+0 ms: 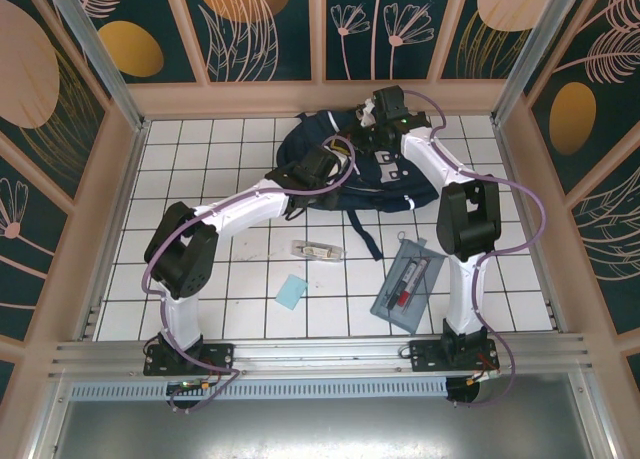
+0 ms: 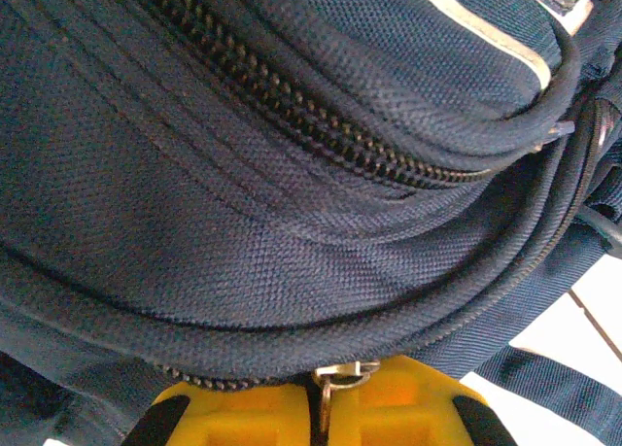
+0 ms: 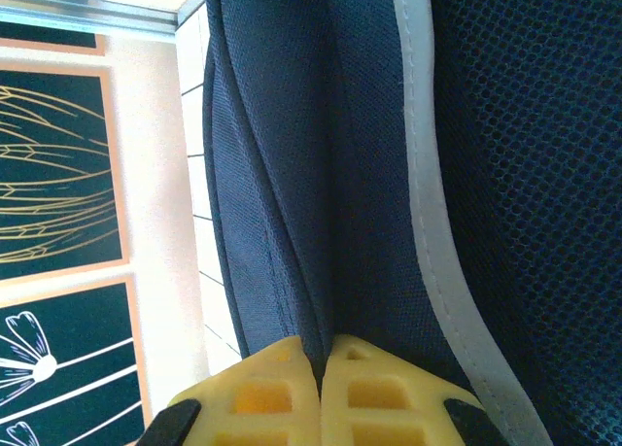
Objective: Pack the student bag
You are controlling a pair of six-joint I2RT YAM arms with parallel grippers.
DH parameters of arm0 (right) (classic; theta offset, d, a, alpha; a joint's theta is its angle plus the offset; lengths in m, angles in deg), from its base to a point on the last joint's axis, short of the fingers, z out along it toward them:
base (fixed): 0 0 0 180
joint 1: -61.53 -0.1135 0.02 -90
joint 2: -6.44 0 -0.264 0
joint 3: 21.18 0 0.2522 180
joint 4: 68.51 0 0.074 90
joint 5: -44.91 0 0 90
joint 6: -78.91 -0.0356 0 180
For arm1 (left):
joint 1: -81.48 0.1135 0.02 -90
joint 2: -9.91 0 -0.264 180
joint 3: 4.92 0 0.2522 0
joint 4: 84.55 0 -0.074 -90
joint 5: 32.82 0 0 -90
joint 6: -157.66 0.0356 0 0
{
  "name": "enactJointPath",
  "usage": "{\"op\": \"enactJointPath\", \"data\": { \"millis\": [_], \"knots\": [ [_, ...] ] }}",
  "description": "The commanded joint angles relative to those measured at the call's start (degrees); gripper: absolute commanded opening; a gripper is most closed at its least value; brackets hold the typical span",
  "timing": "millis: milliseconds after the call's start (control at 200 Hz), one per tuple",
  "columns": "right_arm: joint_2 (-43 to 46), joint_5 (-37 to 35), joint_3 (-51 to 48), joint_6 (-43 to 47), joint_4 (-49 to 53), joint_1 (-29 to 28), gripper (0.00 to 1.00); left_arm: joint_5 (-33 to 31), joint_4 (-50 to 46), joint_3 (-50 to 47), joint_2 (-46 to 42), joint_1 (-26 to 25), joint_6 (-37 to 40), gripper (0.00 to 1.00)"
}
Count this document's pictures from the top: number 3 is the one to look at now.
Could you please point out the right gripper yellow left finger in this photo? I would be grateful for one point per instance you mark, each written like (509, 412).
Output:
(262, 397)

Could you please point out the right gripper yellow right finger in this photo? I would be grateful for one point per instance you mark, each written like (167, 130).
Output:
(379, 397)

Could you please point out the navy blue backpack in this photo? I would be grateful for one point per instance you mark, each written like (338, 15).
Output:
(369, 174)

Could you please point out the aluminium corner post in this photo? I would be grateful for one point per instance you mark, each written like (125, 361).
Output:
(97, 16)

